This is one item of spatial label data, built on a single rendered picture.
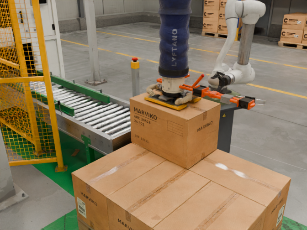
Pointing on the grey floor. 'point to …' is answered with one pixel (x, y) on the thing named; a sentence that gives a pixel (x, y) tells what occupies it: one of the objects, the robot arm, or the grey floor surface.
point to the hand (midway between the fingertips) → (212, 86)
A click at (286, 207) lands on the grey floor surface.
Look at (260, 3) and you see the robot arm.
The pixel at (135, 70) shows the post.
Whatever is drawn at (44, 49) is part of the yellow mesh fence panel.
